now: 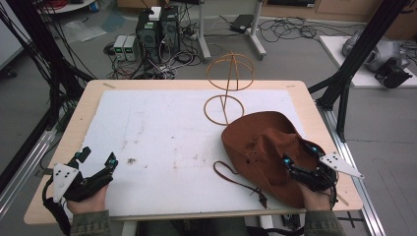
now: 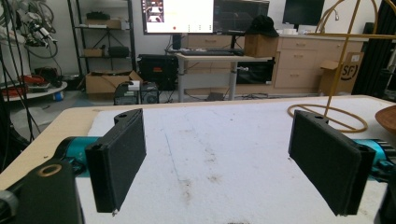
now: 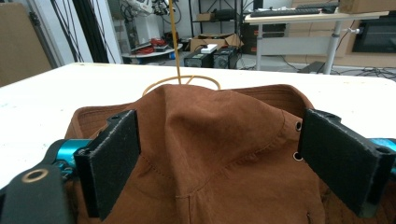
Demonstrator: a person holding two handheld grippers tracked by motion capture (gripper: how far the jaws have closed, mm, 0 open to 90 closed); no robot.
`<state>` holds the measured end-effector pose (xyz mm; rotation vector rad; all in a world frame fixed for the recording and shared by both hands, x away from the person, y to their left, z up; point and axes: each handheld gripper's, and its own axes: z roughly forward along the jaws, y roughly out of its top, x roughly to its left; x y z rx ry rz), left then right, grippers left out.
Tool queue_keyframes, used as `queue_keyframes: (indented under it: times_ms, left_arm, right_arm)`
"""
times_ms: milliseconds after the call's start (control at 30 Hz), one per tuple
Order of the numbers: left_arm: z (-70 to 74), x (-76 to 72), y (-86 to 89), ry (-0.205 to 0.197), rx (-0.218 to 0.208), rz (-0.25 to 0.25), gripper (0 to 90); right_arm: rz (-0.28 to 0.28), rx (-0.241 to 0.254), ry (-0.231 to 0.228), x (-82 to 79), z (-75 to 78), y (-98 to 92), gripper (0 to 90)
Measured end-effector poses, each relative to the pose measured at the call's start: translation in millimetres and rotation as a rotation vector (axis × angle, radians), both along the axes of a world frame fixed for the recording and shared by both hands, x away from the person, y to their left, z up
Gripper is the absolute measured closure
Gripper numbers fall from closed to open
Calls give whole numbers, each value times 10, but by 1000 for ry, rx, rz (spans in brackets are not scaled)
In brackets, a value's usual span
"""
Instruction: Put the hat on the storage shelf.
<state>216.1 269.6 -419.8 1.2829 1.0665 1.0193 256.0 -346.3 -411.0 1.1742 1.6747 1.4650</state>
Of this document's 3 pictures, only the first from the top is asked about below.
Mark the black frame post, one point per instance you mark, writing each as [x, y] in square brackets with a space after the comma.
[49, 59]
[357, 55]

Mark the white table leg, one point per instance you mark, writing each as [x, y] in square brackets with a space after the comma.
[266, 222]
[129, 228]

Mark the black device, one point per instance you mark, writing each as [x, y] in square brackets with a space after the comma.
[391, 73]

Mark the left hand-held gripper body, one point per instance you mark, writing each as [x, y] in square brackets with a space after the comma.
[67, 183]

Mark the grey power supply unit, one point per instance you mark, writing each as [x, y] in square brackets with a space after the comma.
[130, 48]
[119, 47]

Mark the white box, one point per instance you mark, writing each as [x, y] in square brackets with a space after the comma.
[155, 13]

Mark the grey rounded device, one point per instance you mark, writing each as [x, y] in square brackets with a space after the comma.
[383, 52]

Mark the white floor platform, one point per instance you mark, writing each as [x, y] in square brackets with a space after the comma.
[360, 77]

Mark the white metal stand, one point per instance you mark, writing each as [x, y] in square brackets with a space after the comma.
[255, 32]

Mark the person's left hand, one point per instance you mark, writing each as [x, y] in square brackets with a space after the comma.
[88, 203]

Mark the aluminium rail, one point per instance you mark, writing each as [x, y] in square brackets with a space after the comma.
[357, 183]
[26, 164]

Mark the clear plastic sheet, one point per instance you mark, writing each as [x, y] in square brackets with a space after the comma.
[83, 31]

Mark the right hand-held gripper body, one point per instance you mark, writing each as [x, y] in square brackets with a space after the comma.
[314, 178]

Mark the person's right hand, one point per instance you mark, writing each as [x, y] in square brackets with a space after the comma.
[316, 200]

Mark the flat black box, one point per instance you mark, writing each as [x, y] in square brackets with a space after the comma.
[241, 23]

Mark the white table mat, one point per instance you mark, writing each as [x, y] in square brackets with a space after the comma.
[164, 137]

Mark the black computer tower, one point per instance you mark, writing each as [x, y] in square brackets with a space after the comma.
[170, 31]
[148, 36]

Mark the round white table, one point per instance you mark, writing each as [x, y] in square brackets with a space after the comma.
[69, 6]

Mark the blue tape roll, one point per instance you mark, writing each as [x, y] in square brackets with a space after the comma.
[94, 6]

